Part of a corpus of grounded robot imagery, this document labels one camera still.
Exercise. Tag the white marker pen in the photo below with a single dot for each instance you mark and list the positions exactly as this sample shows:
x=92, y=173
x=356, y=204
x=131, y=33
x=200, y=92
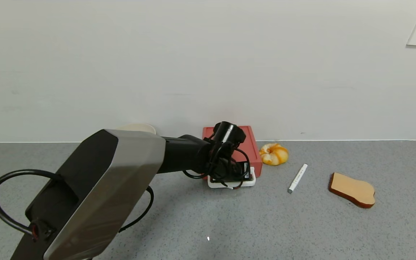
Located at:
x=297, y=178

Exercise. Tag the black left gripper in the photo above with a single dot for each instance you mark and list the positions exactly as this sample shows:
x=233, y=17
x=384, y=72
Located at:
x=245, y=170

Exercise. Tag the red drawer case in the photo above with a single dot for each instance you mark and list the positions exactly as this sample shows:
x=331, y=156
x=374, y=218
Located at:
x=252, y=148

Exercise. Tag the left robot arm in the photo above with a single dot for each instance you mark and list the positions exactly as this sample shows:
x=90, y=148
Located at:
x=121, y=173

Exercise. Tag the orange swirl bread bun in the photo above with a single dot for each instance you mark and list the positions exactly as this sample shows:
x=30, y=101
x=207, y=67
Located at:
x=273, y=154

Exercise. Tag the beige ribbed bowl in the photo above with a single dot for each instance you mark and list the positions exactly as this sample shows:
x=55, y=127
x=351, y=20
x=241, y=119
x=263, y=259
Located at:
x=139, y=128

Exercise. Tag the toast slice toy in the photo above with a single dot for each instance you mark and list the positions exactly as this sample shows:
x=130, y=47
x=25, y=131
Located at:
x=351, y=188

